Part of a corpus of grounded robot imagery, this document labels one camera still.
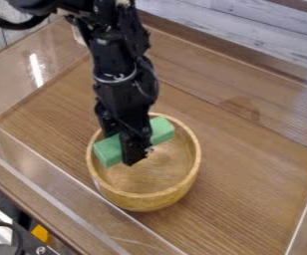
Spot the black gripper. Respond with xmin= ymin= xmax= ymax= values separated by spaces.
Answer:
xmin=94 ymin=63 xmax=158 ymax=166

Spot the green rectangular block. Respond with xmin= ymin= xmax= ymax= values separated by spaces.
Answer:
xmin=93 ymin=117 xmax=174 ymax=168

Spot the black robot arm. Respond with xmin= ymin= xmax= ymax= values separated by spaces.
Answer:
xmin=0 ymin=0 xmax=158 ymax=165

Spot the brown wooden bowl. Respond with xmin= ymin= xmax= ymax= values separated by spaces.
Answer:
xmin=86 ymin=113 xmax=201 ymax=212

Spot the clear acrylic tray wall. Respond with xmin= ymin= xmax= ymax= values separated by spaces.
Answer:
xmin=0 ymin=128 xmax=186 ymax=255

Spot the black cable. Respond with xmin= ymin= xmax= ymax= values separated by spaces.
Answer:
xmin=0 ymin=221 xmax=29 ymax=255

